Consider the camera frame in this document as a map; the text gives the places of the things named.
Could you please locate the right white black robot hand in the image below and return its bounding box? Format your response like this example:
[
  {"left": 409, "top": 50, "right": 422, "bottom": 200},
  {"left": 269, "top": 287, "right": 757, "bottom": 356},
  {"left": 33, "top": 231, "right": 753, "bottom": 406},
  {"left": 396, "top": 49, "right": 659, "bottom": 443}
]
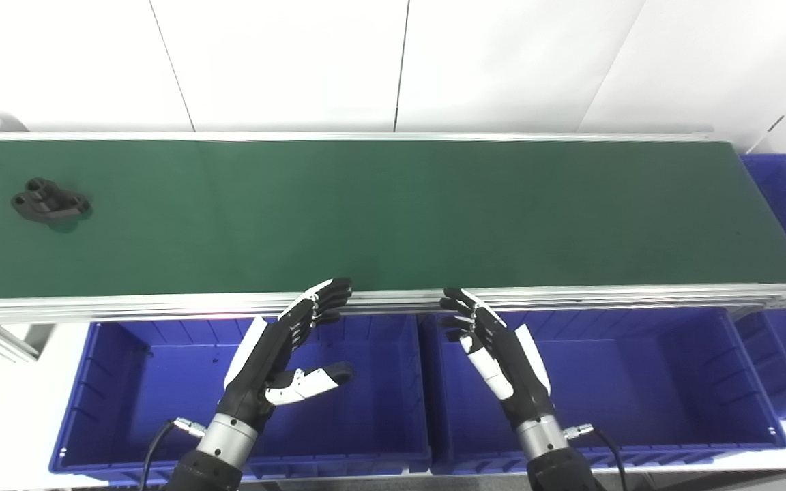
[{"left": 438, "top": 287, "right": 554, "bottom": 428}]

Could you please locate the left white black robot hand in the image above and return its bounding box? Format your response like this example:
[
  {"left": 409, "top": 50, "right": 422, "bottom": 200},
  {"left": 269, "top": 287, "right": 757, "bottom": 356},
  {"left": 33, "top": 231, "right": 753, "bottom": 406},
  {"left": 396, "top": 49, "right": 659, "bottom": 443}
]
[{"left": 218, "top": 277, "right": 355, "bottom": 429}]

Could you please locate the black flange machine part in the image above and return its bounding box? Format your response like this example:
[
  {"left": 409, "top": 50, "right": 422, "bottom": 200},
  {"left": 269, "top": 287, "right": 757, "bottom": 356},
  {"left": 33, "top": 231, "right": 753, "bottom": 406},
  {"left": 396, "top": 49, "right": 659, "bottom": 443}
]
[{"left": 11, "top": 178, "right": 91, "bottom": 220}]

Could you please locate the green conveyor belt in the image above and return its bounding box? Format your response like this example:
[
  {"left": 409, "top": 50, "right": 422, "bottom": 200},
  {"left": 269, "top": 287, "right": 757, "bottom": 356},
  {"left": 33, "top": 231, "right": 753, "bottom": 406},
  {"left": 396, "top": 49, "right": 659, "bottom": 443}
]
[{"left": 0, "top": 140, "right": 786, "bottom": 299}]

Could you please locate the aluminium conveyor support leg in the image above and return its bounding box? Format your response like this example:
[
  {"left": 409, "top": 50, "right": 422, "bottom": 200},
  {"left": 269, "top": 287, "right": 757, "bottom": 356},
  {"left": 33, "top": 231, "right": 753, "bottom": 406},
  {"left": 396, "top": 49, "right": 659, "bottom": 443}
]
[{"left": 0, "top": 323, "right": 57, "bottom": 363}]

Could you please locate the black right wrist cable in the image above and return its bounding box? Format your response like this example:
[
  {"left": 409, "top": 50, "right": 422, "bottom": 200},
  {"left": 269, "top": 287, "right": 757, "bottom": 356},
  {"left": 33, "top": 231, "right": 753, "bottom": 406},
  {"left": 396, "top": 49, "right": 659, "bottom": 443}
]
[{"left": 564, "top": 423, "right": 630, "bottom": 491}]

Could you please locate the aluminium conveyor side rail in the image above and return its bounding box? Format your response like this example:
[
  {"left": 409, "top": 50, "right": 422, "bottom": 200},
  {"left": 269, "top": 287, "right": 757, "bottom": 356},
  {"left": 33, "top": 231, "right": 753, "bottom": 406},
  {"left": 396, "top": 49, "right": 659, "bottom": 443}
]
[
  {"left": 0, "top": 132, "right": 714, "bottom": 143},
  {"left": 0, "top": 283, "right": 786, "bottom": 325}
]

